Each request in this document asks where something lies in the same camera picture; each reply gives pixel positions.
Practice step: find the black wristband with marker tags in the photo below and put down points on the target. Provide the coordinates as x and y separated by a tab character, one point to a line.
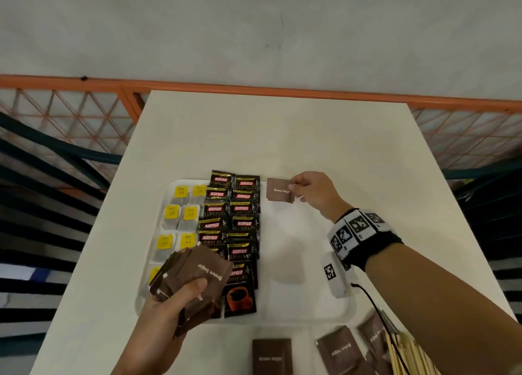
359	232

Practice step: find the rows of yellow-tag tea bags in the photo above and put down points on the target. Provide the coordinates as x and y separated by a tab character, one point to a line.
175	217

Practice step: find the rows of black coffee sachets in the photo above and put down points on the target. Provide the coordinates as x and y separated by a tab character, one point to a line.
240	223

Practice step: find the person's right hand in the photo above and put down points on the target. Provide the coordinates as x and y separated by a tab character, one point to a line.
322	193

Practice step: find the dark green metal pipe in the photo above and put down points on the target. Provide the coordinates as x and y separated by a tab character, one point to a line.
485	171
49	142

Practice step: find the orange mesh fence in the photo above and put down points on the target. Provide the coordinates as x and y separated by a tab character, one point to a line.
61	84

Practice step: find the person's left thumb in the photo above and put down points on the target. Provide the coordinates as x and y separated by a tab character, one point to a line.
188	294

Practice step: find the person's right fingers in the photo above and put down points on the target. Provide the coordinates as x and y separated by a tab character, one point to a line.
301	181

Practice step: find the stack of brown sugar sachets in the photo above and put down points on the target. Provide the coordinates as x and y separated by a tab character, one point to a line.
204	270

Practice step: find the white plastic tray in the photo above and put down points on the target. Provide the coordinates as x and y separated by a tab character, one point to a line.
293	272

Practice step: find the person's left hand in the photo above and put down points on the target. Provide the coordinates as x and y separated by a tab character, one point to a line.
157	325

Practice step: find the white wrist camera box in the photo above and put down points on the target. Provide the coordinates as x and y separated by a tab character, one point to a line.
336	275

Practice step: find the person's left forearm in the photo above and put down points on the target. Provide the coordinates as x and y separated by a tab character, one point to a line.
147	358

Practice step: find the person's right forearm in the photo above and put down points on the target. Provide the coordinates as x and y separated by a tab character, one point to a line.
440	305

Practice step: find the single brown sugar packet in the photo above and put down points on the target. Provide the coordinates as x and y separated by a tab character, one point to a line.
279	191

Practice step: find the bundle of wooden stir sticks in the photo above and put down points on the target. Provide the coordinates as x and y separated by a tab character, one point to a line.
412	358

